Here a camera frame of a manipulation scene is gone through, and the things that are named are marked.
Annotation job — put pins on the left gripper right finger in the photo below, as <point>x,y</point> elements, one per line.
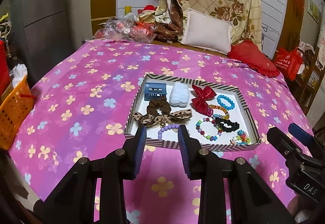
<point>198,163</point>

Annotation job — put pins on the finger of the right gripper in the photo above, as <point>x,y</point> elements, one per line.
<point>302,136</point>

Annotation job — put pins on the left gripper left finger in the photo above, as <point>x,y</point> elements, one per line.
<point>125,163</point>

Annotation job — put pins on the black scrunchie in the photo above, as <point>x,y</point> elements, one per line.
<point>226,125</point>

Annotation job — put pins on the leopard print bow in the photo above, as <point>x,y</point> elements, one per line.
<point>150,121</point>

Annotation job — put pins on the red satin bow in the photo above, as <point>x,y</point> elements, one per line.
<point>199,103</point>

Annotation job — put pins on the brown scrunchie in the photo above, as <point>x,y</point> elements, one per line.
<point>158,106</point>

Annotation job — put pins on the white fluffy scrunchie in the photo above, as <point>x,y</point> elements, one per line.
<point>179,95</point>

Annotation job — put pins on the blue hair claw clip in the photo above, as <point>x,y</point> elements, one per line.
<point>154,91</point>

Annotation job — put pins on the right gloved hand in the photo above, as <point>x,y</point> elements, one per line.
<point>303,209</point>

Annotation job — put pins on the striped chevron tray box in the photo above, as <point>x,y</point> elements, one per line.
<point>229,103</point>

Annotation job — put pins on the wooden shelf rack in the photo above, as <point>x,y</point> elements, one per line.
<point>308,82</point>

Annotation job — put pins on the pink floral bedsheet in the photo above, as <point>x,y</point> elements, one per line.
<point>83,105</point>

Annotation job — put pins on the red shopping bag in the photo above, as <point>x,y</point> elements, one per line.
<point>288,62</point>

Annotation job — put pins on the red cushion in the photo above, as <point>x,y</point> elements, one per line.
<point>248,53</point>

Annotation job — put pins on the orange plastic basket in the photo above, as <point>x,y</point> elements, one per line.
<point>14,110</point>

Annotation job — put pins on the white pillow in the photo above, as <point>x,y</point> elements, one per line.
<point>206,32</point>

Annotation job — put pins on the clear plastic bag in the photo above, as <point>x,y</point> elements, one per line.
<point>127,28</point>

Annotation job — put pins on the brown patterned blanket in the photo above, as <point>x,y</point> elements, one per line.
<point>169,21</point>

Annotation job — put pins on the red bag beside basket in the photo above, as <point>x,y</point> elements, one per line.
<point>5,78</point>

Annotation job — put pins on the santa plush toy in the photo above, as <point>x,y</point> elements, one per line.
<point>147,14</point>

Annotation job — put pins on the grey refrigerator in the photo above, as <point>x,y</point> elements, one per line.
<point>41,34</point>

